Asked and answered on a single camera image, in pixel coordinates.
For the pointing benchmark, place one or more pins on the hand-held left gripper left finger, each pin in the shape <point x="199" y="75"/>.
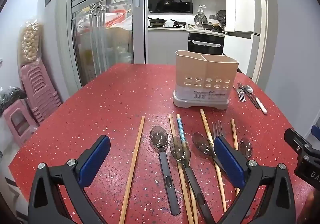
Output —
<point x="96" y="161"/>

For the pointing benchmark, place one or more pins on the white refrigerator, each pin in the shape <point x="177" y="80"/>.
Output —
<point x="240" y="1"/>

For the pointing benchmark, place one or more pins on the black built-in oven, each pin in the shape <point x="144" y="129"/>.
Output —
<point x="200" y="36"/>

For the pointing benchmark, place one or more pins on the plain wooden chopstick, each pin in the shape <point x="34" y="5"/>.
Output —
<point x="233" y="134"/>
<point x="135" y="161"/>
<point x="172" y="126"/>

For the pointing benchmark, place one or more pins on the hanging white kitchen tool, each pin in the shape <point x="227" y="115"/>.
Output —
<point x="200" y="8"/>

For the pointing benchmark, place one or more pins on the dark fork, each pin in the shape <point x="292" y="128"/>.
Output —
<point x="217" y="130"/>

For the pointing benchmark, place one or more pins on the grey wall socket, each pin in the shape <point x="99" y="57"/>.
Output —
<point x="212" y="16"/>

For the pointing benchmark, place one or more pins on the black plastic bag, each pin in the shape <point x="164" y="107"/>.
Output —
<point x="10" y="97"/>

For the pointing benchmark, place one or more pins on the blue patterned wooden chopstick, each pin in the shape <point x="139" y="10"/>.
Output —
<point x="180" y="126"/>

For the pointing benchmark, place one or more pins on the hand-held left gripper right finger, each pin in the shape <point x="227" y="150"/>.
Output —
<point x="228" y="161"/>

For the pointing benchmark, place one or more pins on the black range hood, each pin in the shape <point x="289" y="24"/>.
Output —
<point x="170" y="1"/>

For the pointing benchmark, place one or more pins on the speckled wooden chopstick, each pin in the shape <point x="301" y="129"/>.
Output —
<point x="221" y="184"/>

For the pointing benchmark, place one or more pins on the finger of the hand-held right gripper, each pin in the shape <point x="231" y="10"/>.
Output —
<point x="316" y="131"/>
<point x="296" y="139"/>

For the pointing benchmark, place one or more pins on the round grey steamer rack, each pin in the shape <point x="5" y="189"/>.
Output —
<point x="200" y="19"/>

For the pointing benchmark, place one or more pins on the small clear dark spoon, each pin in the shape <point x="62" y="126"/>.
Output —
<point x="246" y="147"/>

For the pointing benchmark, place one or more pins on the sliding glass door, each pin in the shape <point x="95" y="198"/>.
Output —
<point x="138" y="38"/>

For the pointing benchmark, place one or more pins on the dark wok with utensil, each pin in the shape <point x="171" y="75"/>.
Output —
<point x="208" y="26"/>

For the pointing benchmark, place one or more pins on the beige plastic cutlery holder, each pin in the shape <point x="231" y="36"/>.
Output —
<point x="200" y="68"/>

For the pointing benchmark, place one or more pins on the stack of pink stools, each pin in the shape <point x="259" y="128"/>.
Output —
<point x="37" y="88"/>

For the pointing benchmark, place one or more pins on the single pink plastic stool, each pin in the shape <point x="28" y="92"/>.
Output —
<point x="12" y="111"/>

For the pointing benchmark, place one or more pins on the black wok with lid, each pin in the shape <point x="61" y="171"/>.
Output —
<point x="157" y="21"/>

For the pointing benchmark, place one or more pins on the round black steamer rack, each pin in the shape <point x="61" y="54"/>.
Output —
<point x="221" y="15"/>

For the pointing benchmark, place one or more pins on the steel fork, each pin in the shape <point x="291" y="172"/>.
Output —
<point x="241" y="96"/>

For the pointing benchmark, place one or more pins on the clear bag of nuts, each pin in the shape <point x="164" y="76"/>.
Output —
<point x="30" y="41"/>

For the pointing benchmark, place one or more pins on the black frying pan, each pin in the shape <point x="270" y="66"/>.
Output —
<point x="178" y="23"/>

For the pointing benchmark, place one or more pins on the red plastic basket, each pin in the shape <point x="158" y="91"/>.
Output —
<point x="113" y="22"/>

